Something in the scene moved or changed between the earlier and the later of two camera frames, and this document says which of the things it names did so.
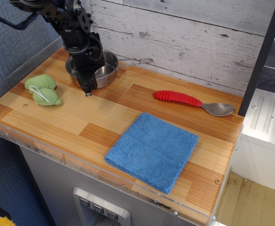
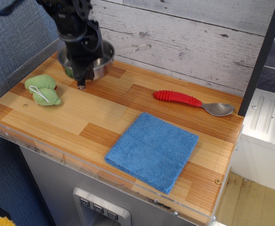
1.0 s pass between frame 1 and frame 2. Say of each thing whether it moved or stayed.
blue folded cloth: stayed
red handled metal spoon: stayed
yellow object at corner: stayed
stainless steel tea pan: moved
